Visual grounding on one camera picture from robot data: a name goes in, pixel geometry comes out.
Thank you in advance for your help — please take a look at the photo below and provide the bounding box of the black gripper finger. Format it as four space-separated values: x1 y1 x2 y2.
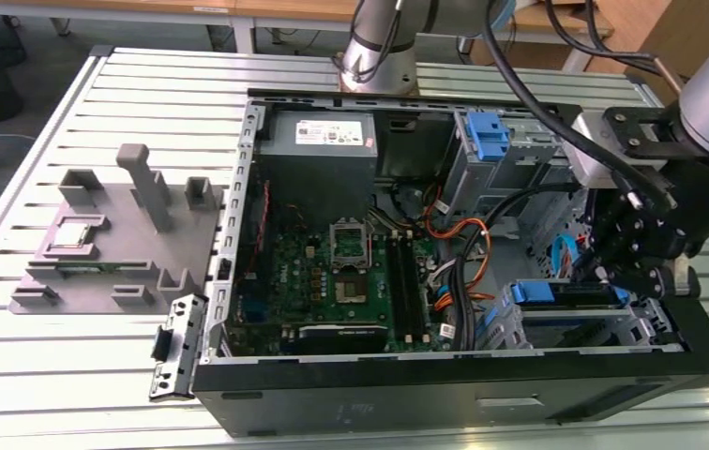
637 223 700 300
580 209 644 288

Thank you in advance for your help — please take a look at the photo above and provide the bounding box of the blue data wire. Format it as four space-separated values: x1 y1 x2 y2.
547 233 581 278

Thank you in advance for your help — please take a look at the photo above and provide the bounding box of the hard disk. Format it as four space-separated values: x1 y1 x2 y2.
509 278 632 311

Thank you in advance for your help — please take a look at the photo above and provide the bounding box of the metal disk bay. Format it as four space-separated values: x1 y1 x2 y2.
495 280 668 352

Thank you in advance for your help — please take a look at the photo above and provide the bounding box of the grey metal drive cage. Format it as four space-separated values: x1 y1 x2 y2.
443 108 588 229

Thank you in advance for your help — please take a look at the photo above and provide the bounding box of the blue plastic drive latch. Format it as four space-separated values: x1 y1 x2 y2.
464 111 511 161

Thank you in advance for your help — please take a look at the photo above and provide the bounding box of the black RAM slot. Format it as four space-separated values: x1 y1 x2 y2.
385 233 412 343

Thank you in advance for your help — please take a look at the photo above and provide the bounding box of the wooden cabinet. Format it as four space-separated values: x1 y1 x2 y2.
623 0 709 95

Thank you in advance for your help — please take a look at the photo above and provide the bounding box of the CPU socket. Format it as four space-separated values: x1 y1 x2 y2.
333 273 373 306

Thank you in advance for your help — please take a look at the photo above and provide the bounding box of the metal socket cover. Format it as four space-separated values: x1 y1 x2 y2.
327 218 373 274

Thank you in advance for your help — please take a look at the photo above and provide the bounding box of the black graphics card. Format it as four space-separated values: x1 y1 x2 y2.
293 322 391 356

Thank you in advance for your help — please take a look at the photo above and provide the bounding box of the black PC case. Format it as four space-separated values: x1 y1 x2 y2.
189 86 709 440

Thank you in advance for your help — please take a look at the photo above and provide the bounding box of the grey power supply unit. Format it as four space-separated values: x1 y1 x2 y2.
263 111 381 226

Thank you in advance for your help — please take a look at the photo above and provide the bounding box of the green motherboard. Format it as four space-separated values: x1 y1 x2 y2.
228 228 456 356

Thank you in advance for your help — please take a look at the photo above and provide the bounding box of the grey expansion card retainer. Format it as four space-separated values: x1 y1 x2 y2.
148 292 211 403

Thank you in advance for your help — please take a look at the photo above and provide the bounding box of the grey parts rack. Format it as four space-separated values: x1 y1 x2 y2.
7 142 232 316

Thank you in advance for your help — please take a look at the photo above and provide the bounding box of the green RAM stick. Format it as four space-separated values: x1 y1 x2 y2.
52 262 124 274

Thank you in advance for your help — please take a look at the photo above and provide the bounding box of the silver CPU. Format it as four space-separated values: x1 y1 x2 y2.
52 221 91 248

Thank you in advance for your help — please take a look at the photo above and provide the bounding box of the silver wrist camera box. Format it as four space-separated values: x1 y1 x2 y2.
569 112 668 188

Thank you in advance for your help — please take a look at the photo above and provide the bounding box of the black cable bundle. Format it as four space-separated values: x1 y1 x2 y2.
451 182 591 352

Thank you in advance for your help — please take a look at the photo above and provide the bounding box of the orange power wire bundle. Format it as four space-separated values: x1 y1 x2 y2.
421 217 496 306

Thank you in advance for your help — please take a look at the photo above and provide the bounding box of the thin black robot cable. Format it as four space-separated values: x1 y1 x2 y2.
544 0 688 91

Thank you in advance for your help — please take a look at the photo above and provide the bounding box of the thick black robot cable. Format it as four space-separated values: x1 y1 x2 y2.
481 0 675 208

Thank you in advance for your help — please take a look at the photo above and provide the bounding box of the wooden desk white frame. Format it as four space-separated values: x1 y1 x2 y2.
252 0 617 72
0 0 255 53

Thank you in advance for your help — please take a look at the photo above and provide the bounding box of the red black fan wire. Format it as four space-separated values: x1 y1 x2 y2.
259 181 272 257

